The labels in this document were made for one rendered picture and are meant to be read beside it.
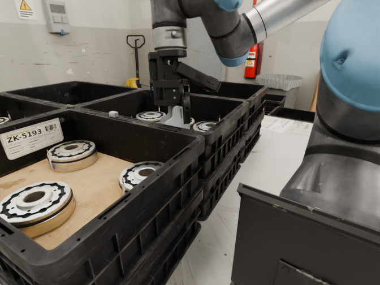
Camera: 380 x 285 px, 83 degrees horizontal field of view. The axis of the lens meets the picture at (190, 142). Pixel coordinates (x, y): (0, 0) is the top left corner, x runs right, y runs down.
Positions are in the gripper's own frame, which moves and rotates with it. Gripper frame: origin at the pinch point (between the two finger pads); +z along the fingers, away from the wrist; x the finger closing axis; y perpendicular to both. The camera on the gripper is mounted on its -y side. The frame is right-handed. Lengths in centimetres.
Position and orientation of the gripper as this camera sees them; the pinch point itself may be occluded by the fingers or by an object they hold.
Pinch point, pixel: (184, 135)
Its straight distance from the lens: 55.2
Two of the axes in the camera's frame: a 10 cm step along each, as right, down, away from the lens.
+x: 2.8, 2.7, -9.2
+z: 0.4, 9.6, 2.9
